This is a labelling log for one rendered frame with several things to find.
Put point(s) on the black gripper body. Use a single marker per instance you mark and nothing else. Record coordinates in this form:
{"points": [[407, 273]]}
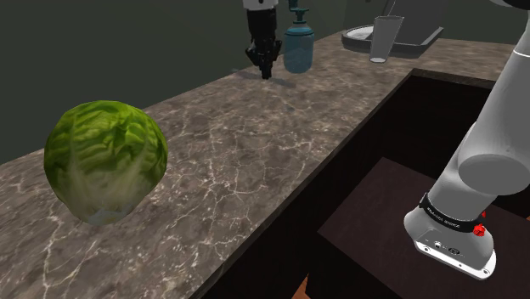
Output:
{"points": [[261, 25]]}

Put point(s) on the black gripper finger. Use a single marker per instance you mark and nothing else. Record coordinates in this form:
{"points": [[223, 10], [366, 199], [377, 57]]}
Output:
{"points": [[272, 51], [256, 56]]}

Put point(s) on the grey drinking glass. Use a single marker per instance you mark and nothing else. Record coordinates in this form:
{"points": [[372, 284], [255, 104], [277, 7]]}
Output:
{"points": [[385, 39]]}

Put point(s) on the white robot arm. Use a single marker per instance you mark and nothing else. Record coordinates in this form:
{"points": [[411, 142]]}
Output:
{"points": [[492, 124]]}

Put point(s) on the blue soap dispenser bottle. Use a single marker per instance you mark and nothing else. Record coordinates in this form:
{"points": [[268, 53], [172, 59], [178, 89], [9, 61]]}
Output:
{"points": [[299, 47]]}

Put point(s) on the green lettuce head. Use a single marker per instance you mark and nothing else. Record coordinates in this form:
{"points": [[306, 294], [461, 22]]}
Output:
{"points": [[103, 161]]}

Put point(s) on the dark robot stand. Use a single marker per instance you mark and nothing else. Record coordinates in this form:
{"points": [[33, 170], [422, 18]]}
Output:
{"points": [[372, 248]]}

